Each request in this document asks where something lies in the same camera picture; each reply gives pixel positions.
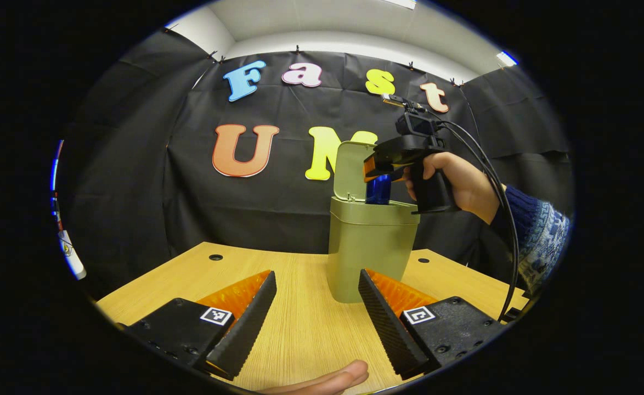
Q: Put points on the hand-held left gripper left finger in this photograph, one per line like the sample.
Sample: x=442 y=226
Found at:
x=248 y=323

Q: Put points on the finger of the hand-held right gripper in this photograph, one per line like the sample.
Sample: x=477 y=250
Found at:
x=379 y=169

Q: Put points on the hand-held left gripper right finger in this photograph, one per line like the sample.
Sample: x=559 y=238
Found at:
x=390 y=329

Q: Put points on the blue pop can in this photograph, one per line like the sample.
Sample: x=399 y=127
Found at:
x=378 y=192

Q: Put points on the green desktop garbage bin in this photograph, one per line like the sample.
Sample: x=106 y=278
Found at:
x=368 y=252

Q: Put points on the wooden desktop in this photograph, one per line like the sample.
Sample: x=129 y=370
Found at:
x=300 y=296

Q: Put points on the black backdrop cloth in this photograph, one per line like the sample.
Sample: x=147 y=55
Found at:
x=278 y=214

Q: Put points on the ceiling light panel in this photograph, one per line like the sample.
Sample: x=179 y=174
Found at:
x=507 y=58
x=401 y=3

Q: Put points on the white side table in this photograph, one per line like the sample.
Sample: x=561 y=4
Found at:
x=72 y=258

